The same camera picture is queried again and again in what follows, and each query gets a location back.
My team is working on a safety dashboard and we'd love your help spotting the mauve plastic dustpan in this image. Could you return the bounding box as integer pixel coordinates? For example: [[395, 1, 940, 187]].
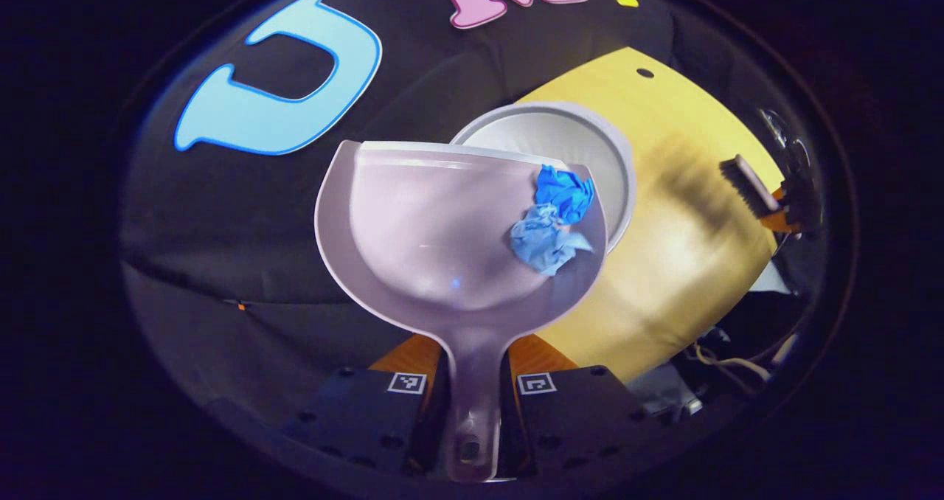
[[314, 140, 609, 484]]

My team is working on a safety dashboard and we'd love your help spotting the dark blue paper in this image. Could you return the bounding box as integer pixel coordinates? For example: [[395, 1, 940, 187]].
[[535, 164, 595, 224]]

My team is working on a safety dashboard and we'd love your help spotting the white ribbed garbage bin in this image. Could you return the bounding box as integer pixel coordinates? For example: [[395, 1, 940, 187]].
[[450, 100, 636, 254]]

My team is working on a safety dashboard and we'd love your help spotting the small mauve broom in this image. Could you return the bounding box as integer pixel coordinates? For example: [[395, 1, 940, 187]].
[[719, 155, 780, 217]]

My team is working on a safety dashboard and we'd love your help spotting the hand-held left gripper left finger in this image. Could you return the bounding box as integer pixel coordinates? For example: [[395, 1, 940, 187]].
[[284, 334, 451, 475]]

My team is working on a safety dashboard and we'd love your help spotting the grey box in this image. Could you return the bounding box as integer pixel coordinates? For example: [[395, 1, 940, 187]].
[[627, 364, 703, 420]]

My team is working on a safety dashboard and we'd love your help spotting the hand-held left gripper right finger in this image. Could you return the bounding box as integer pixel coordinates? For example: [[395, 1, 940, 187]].
[[501, 336, 650, 475]]

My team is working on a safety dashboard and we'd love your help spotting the light blue paper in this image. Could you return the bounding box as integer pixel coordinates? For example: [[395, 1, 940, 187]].
[[510, 204, 594, 277]]

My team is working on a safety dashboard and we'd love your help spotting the white cable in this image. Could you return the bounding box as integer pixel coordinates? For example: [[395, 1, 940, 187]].
[[684, 340, 773, 383]]

